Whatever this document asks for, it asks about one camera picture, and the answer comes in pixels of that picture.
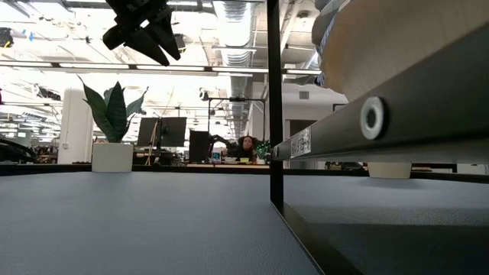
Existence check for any wooden board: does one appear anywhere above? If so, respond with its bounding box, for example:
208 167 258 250
266 0 489 275

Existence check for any white column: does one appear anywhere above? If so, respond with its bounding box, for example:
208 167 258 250
57 87 95 165

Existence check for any black office chair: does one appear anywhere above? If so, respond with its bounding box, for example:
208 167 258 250
0 137 38 164

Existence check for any small black monitor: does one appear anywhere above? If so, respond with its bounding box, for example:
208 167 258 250
188 130 211 163

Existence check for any small green desk plant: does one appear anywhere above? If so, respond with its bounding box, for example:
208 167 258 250
254 139 271 161

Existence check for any person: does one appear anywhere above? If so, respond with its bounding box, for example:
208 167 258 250
228 134 261 164

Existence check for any blue table mat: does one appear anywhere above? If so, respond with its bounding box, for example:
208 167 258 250
0 170 489 275

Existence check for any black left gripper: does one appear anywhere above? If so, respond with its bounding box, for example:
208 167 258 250
105 0 182 67

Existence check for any snake plant in white pot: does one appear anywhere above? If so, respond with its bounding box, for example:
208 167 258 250
77 75 149 173

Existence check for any large black monitor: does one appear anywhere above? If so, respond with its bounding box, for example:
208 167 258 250
136 116 188 149

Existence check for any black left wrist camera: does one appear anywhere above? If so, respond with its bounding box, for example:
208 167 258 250
102 24 128 51

